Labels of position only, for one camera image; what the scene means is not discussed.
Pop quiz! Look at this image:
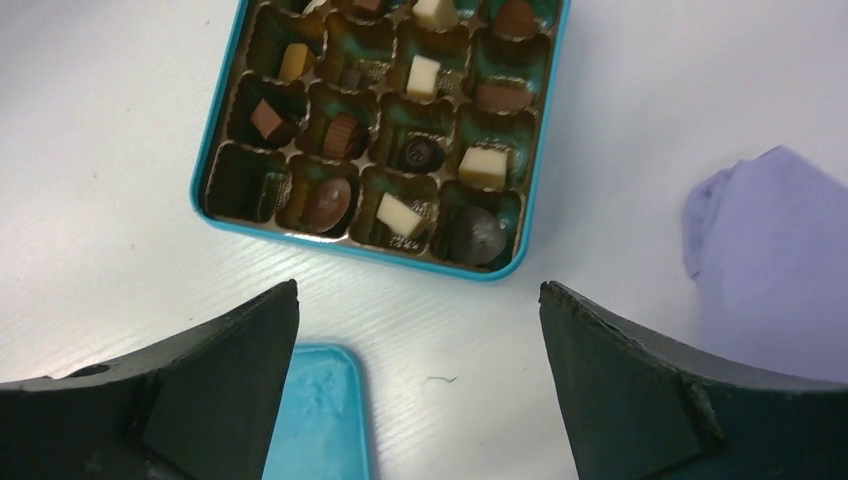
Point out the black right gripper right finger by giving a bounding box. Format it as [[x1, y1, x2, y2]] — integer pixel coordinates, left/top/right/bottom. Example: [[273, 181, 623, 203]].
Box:
[[539, 281, 847, 479]]

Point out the brown rectangular chocolate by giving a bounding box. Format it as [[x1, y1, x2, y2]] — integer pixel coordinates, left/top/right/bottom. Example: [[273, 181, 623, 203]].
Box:
[[474, 83, 535, 112]]

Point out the milk square chocolate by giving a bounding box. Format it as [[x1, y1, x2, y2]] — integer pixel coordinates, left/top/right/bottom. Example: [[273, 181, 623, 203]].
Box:
[[250, 100, 289, 143]]

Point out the lavender crumpled cloth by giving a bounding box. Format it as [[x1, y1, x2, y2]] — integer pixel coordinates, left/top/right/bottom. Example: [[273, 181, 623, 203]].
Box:
[[682, 146, 847, 383]]

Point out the dark rounded chocolate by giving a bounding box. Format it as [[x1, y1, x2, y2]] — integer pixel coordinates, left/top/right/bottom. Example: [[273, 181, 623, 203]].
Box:
[[449, 206, 507, 266]]

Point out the round milk chocolate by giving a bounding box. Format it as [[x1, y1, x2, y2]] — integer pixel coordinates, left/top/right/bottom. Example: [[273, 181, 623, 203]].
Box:
[[493, 0, 537, 38]]

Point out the teal chocolate box with dividers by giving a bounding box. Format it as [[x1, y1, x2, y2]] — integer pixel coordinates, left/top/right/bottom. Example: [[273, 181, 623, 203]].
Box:
[[190, 1, 570, 281]]

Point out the white chocolate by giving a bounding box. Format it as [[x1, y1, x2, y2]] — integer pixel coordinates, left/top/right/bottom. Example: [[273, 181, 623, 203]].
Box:
[[376, 193, 429, 240], [406, 55, 441, 101], [412, 0, 460, 31], [457, 147, 509, 190]]

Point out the dark spiral chocolate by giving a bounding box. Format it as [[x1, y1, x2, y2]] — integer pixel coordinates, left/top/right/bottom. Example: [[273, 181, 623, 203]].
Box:
[[398, 136, 444, 173]]

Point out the oval milk chocolate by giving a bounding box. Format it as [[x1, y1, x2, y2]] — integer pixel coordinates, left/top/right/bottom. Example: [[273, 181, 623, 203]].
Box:
[[302, 177, 353, 234]]

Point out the caramel rectangular chocolate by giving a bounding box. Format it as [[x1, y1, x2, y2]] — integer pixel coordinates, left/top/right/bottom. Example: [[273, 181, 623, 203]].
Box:
[[277, 43, 315, 82]]

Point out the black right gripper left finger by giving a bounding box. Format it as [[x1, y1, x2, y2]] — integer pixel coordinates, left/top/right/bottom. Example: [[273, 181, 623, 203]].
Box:
[[1, 280, 299, 479]]

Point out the teal box lid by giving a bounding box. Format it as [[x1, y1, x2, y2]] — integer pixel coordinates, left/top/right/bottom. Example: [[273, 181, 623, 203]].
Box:
[[262, 343, 375, 480]]

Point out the milk fluted cup chocolate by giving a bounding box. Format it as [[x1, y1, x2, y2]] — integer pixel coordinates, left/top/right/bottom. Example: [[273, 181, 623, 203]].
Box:
[[322, 112, 361, 160]]

